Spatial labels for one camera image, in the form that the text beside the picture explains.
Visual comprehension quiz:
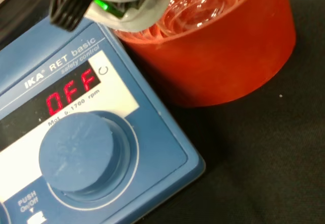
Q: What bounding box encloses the blue base heater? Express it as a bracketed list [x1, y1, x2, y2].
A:
[0, 0, 207, 224]

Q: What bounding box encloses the red flask support ring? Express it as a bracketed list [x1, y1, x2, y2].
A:
[114, 0, 297, 108]

